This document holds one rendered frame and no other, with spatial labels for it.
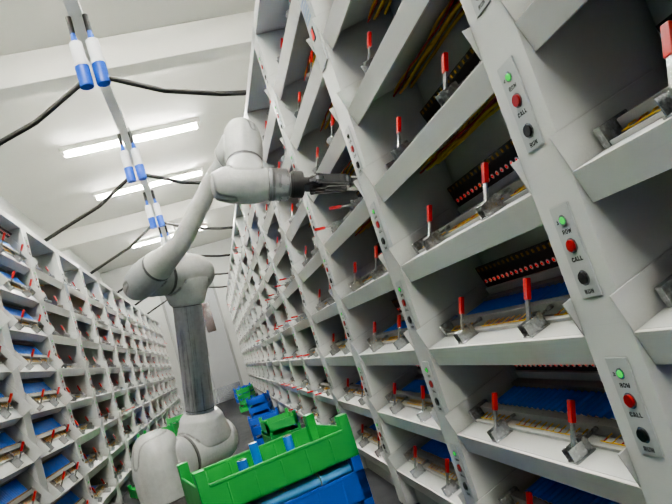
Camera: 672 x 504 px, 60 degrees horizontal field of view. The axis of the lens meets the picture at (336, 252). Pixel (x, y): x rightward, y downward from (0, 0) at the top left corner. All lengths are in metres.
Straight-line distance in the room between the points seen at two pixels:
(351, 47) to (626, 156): 0.98
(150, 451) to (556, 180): 1.57
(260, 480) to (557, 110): 0.77
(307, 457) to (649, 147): 0.77
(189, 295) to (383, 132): 0.93
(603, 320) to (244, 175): 1.04
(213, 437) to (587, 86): 1.68
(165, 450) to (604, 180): 1.62
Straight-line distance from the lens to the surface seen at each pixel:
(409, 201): 1.44
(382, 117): 1.49
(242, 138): 1.68
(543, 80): 0.80
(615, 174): 0.73
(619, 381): 0.83
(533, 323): 0.98
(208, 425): 2.12
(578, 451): 1.02
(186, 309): 2.07
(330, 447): 1.15
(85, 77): 2.94
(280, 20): 2.32
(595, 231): 0.77
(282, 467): 1.12
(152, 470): 2.03
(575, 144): 0.78
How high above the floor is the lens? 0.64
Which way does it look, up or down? 7 degrees up
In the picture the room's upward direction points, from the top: 18 degrees counter-clockwise
